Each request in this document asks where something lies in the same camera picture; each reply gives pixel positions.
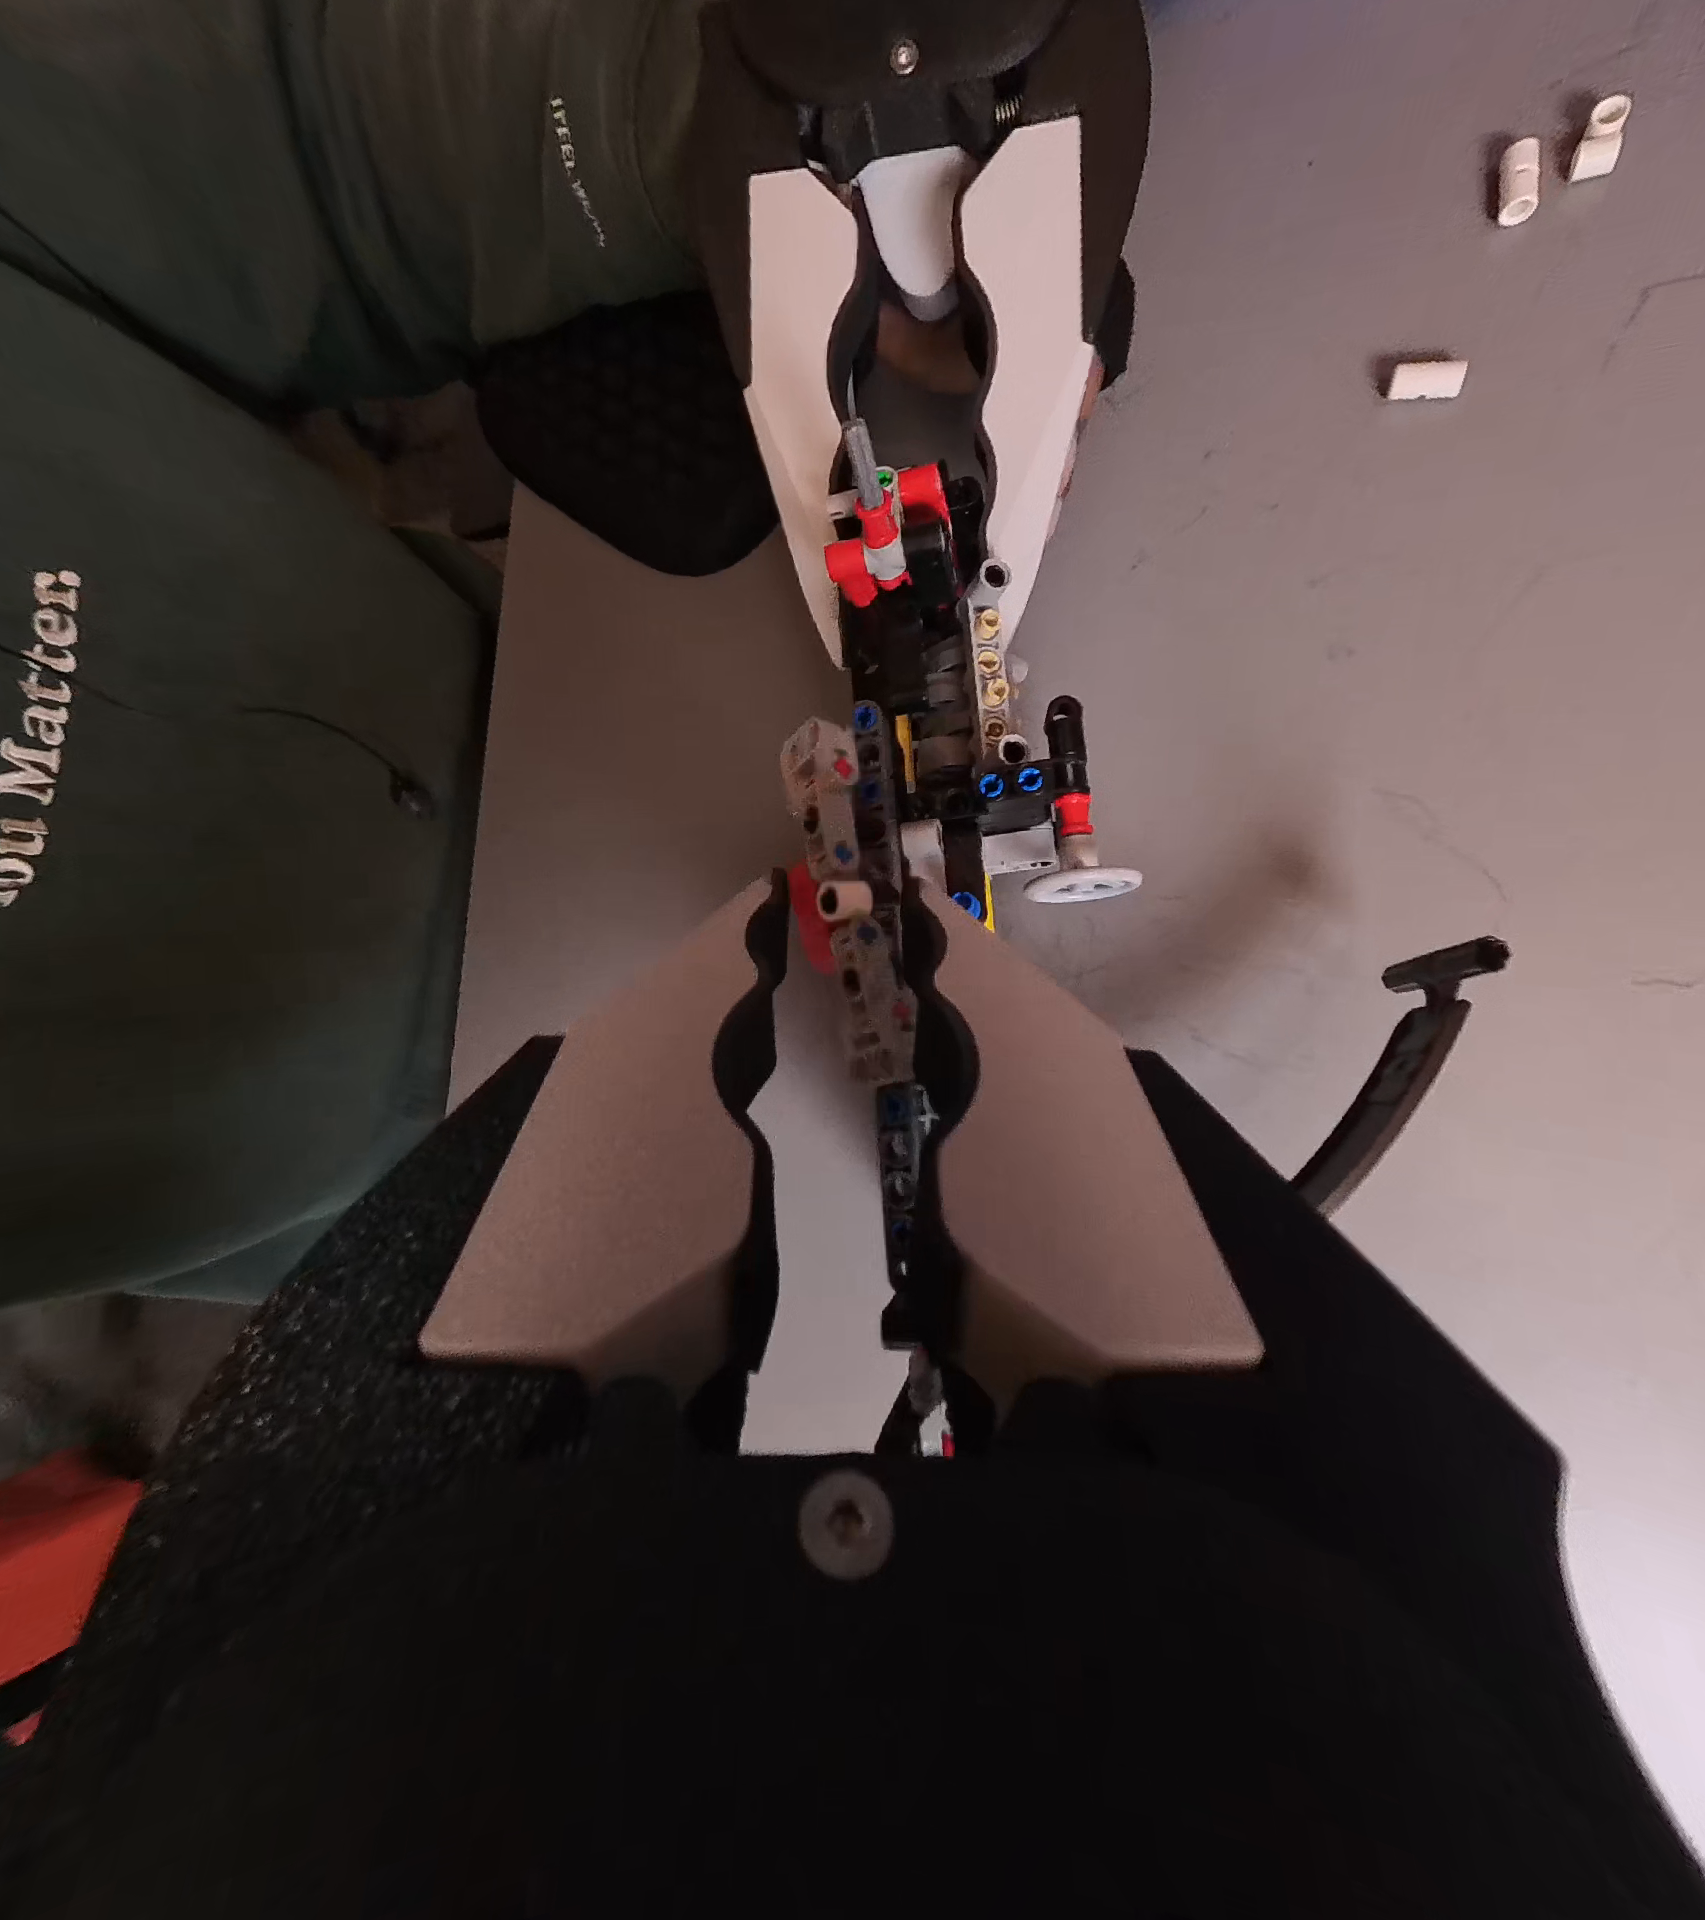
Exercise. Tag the black curved lego panel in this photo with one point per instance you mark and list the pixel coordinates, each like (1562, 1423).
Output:
(1406, 1080)

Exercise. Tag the lego car chassis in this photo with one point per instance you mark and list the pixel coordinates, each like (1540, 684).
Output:
(928, 629)

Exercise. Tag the person's left hand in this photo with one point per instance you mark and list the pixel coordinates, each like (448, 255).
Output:
(612, 433)

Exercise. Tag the red plastic object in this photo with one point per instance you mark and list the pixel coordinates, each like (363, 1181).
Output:
(28, 1545)

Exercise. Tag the grey lego beam assembly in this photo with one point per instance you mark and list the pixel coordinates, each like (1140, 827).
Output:
(852, 839)

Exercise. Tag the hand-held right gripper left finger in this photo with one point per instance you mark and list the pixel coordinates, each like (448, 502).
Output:
(599, 1186)

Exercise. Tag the person in green hoodie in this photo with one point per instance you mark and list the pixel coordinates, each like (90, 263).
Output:
(192, 899)

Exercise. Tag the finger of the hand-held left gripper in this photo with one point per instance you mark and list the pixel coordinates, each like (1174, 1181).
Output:
(1040, 270)
(792, 330)

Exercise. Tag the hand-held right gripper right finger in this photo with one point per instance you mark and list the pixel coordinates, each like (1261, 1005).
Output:
(1091, 1200)

